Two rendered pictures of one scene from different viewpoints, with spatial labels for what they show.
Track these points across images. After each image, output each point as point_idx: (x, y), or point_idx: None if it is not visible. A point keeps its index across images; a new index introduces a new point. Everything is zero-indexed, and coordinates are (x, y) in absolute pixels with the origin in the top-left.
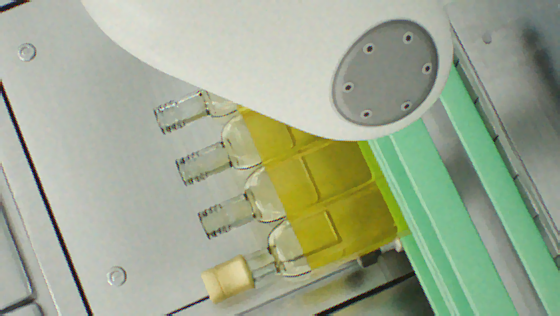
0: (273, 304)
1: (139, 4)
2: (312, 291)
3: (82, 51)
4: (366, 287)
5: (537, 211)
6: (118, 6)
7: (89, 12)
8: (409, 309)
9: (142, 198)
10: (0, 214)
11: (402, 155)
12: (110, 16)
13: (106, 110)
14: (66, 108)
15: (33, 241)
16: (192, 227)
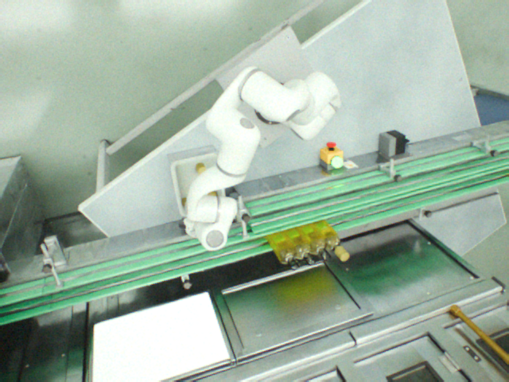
0: None
1: (332, 79)
2: None
3: (259, 318)
4: (335, 261)
5: (326, 182)
6: (332, 81)
7: (330, 90)
8: None
9: (312, 302)
10: (318, 339)
11: (314, 197)
12: (332, 83)
13: (281, 311)
14: (280, 321)
15: (328, 326)
16: (320, 290)
